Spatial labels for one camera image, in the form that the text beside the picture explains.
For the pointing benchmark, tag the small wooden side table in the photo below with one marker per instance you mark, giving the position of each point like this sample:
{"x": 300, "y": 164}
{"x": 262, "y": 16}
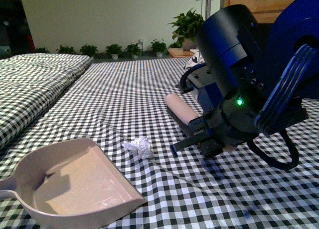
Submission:
{"x": 179, "y": 53}

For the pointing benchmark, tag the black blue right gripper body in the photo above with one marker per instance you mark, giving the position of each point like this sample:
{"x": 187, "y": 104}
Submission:
{"x": 221, "y": 130}

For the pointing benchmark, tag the blue black right robot arm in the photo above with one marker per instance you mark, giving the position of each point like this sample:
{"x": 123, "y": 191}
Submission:
{"x": 258, "y": 79}

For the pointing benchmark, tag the beige plastic dustpan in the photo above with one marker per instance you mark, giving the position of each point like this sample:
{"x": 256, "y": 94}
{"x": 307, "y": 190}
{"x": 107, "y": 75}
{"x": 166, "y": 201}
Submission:
{"x": 71, "y": 185}

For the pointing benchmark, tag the large potted green plant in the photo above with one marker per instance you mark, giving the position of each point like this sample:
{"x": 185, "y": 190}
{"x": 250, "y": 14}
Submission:
{"x": 187, "y": 25}

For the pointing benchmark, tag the small potted plant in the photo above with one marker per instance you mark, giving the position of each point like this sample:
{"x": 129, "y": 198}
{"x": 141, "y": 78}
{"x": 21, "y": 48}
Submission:
{"x": 159, "y": 47}
{"x": 66, "y": 50}
{"x": 114, "y": 50}
{"x": 41, "y": 50}
{"x": 134, "y": 50}
{"x": 89, "y": 50}

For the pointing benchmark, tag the checkered folded quilt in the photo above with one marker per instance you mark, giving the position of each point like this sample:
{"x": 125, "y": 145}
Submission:
{"x": 29, "y": 83}

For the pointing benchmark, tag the crumpled white paper ball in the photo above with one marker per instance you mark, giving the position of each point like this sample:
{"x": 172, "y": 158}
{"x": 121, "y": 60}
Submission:
{"x": 141, "y": 146}

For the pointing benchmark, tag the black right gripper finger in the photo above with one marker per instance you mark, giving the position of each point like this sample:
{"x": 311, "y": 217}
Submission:
{"x": 187, "y": 142}

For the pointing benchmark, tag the black white checkered bedsheet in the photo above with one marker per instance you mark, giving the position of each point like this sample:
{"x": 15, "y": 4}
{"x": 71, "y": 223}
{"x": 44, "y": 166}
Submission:
{"x": 116, "y": 102}

